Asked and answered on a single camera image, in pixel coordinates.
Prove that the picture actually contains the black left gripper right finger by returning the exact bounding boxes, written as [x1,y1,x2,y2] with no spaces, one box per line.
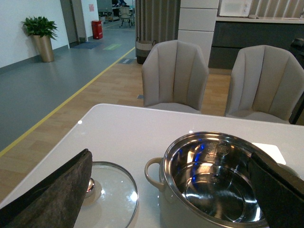
[248,152,304,228]

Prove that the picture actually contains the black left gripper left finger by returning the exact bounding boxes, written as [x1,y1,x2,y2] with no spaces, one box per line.
[0,149,93,228]

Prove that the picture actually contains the glass pot lid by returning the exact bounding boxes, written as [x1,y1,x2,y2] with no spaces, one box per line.
[74,161,138,228]

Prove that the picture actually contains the white electric cooking pot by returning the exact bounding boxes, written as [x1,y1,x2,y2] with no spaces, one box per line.
[144,131,301,228]

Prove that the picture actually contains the right beige upholstered chair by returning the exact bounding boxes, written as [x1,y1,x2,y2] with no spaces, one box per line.
[224,45,299,124]

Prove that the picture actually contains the beige upholstered chair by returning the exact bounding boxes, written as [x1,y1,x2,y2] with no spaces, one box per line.
[142,40,209,114]
[224,45,299,124]

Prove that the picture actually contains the left beige upholstered chair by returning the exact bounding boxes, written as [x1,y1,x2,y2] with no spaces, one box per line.
[142,40,209,114]

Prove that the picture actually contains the dark kitchen counter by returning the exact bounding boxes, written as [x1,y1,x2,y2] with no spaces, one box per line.
[209,18,304,69]

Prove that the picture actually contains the potted green plant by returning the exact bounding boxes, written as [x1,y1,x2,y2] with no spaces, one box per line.
[21,16,57,63]

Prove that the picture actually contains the woven laundry basket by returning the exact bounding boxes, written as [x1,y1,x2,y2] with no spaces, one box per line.
[135,37,156,65]

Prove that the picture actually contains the red trash bin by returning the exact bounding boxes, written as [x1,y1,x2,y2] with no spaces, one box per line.
[92,20,103,39]

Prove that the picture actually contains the white pillar cabinet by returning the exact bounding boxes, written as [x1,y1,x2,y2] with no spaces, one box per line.
[178,0,219,64]

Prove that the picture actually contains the white microwave oven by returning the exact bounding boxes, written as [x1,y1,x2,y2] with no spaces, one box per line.
[218,0,252,17]

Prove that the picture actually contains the grey office chair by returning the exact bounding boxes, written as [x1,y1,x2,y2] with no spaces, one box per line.
[119,7,132,28]

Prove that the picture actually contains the grey curtain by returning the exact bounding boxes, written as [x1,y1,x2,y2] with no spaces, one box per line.
[135,0,181,43]

